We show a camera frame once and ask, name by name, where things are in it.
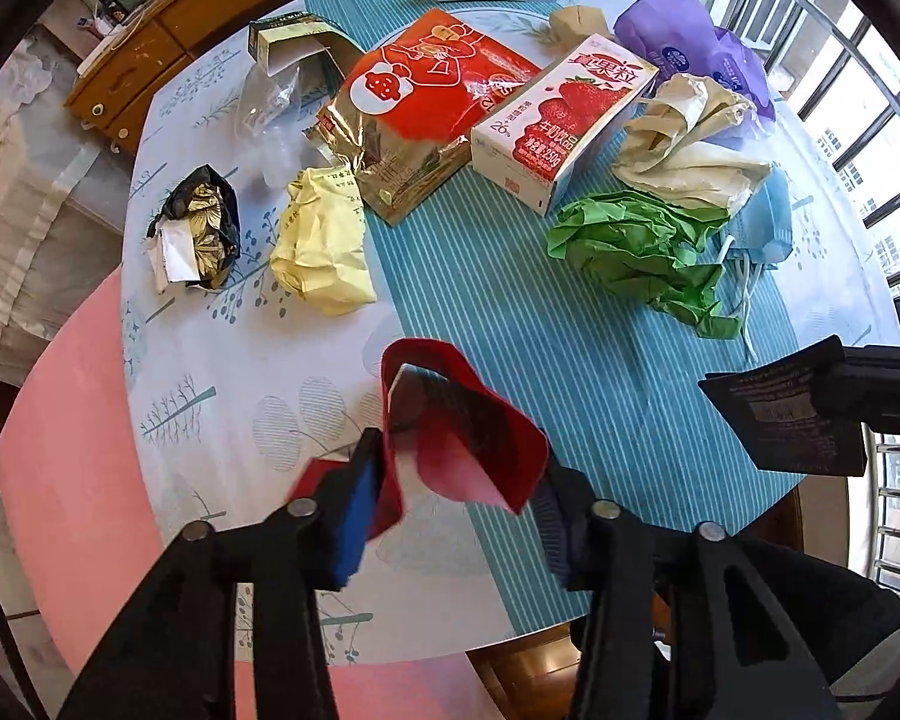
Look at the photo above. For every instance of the strawberry milk carton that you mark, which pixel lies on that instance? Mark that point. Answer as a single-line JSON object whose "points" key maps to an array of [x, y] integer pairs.
{"points": [[562, 120]]}

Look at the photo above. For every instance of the window with metal bars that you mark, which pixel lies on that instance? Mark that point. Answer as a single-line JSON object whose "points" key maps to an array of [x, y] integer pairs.
{"points": [[870, 165]]}

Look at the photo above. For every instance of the wooden cabinet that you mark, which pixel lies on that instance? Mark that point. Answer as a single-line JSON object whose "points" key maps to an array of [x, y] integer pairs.
{"points": [[195, 0]]}

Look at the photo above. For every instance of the black gold wrapper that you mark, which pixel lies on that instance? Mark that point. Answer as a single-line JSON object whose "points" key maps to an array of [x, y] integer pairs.
{"points": [[210, 225]]}

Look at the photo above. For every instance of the person's black trousers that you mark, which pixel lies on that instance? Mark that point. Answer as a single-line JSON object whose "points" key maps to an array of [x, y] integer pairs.
{"points": [[832, 600]]}

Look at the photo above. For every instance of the green paper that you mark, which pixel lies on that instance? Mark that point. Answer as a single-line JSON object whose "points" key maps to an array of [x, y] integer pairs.
{"points": [[630, 247]]}

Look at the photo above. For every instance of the pink padded chair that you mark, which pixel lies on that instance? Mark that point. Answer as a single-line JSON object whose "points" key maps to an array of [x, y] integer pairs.
{"points": [[67, 465]]}

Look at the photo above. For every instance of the yellow packet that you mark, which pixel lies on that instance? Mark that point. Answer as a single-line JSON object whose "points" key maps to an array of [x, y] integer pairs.
{"points": [[322, 247]]}

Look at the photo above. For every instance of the blue face mask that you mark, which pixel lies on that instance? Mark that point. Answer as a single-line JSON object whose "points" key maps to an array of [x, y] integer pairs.
{"points": [[769, 217]]}

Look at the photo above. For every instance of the clear plastic wrapper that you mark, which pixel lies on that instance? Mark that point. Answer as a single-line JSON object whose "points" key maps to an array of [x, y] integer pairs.
{"points": [[270, 112]]}

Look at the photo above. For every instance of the white power strip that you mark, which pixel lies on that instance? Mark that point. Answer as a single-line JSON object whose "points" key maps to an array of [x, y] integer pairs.
{"points": [[112, 41]]}

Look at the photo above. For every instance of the beige box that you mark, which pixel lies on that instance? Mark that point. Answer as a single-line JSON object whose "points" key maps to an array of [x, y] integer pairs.
{"points": [[581, 22]]}

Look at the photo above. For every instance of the red foil wrapper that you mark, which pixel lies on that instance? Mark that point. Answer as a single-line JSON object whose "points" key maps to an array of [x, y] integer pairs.
{"points": [[517, 457]]}

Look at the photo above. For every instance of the green cream snack packet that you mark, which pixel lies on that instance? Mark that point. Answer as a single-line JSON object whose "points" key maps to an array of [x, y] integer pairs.
{"points": [[285, 34]]}

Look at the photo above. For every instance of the cream bag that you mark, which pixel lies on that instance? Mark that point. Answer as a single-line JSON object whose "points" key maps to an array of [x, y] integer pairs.
{"points": [[690, 157]]}

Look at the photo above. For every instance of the small dark box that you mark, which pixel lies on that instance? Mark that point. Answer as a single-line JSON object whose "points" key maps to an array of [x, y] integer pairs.
{"points": [[111, 9]]}

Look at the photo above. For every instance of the purple plastic bag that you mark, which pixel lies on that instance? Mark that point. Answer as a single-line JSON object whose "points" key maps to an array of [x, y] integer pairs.
{"points": [[667, 30]]}

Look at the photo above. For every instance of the red snack bag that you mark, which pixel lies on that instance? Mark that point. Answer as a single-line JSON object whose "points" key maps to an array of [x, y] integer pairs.
{"points": [[420, 90]]}

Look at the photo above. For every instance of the black packet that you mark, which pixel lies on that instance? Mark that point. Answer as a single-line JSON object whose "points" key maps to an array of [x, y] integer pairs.
{"points": [[784, 409]]}

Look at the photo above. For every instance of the lace covered furniture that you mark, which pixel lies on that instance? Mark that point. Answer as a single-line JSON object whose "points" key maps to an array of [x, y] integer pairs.
{"points": [[15, 202]]}

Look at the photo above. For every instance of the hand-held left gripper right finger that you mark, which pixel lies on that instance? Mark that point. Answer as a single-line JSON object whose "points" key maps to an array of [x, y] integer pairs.
{"points": [[562, 540]]}

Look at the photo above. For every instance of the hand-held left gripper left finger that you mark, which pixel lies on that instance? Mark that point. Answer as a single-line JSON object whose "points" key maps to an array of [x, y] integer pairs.
{"points": [[351, 525]]}

